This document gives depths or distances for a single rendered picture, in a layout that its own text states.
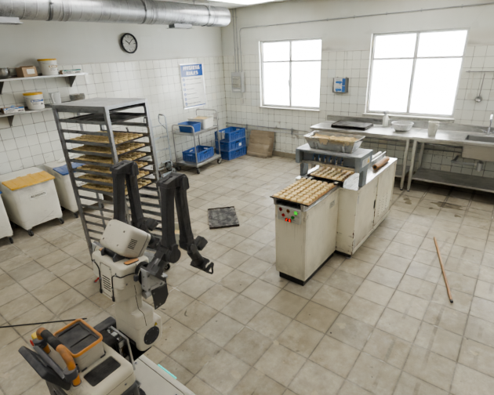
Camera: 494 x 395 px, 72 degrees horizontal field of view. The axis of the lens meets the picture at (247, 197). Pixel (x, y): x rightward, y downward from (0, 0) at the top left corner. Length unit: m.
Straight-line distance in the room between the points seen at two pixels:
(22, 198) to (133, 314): 3.51
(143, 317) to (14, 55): 4.52
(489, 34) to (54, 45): 6.15
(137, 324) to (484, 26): 5.75
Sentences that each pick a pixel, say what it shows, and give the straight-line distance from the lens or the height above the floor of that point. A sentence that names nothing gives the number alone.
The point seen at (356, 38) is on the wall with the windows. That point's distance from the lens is 6.69.
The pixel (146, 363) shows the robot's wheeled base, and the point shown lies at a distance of 2.62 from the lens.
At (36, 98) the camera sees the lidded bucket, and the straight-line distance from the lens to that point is 5.61.
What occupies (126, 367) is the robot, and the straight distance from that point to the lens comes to 1.90.
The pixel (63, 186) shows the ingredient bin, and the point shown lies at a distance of 5.54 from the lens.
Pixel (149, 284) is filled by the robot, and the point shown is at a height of 1.15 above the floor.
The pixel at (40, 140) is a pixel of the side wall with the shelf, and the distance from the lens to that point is 5.94.
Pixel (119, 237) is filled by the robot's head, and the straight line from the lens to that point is 1.81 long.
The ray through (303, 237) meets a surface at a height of 0.56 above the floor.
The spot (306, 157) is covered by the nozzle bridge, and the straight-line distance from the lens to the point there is 3.82.
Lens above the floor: 2.16
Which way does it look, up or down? 23 degrees down
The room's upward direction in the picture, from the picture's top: 3 degrees counter-clockwise
